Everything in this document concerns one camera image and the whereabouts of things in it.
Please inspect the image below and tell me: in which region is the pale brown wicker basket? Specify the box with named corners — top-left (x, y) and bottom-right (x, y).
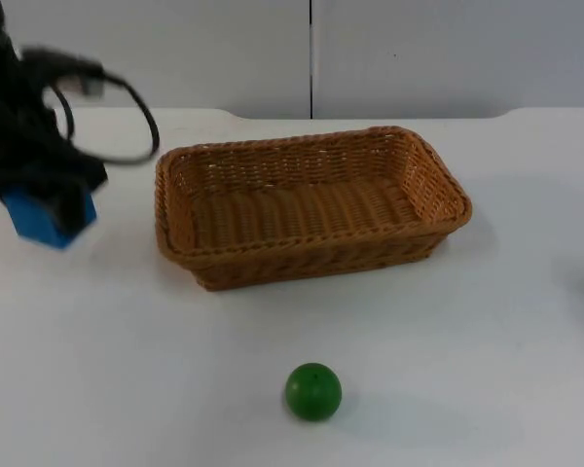
top-left (154, 125), bottom-right (474, 294)

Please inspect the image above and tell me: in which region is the blue block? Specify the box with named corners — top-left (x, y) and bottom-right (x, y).
top-left (2, 187), bottom-right (99, 251)

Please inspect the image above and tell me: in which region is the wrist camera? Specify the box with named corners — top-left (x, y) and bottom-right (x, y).
top-left (21, 46), bottom-right (106, 100)

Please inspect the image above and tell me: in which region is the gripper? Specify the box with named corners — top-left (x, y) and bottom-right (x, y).
top-left (0, 99), bottom-right (110, 240)

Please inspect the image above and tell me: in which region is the green ball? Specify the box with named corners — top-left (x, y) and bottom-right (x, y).
top-left (284, 362), bottom-right (344, 420)

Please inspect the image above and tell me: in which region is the black cable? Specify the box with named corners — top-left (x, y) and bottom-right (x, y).
top-left (42, 67), bottom-right (161, 167)

